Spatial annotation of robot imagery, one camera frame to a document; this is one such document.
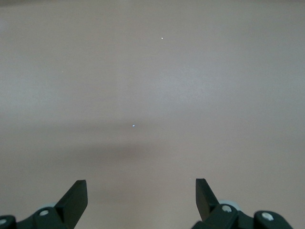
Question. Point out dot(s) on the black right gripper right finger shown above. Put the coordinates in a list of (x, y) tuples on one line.
[(209, 207)]

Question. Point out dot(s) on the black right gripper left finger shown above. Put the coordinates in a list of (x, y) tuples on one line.
[(71, 205)]

